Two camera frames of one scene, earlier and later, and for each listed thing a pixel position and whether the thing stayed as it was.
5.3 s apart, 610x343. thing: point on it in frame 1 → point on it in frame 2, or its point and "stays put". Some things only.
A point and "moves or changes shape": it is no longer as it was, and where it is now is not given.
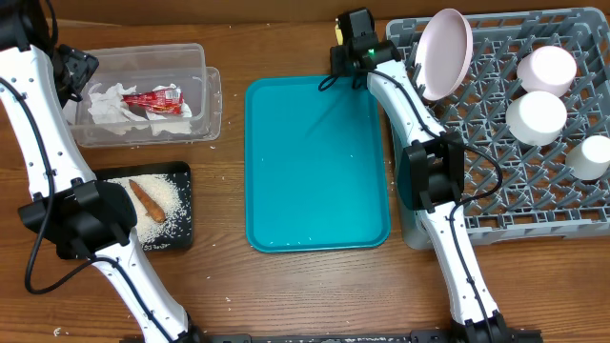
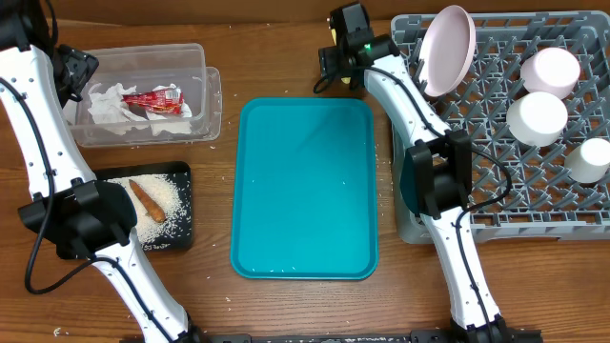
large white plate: (443, 53) stays put
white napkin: (165, 123) stays put
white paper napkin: (107, 107) stays put
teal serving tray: (315, 171) moves or changes shape
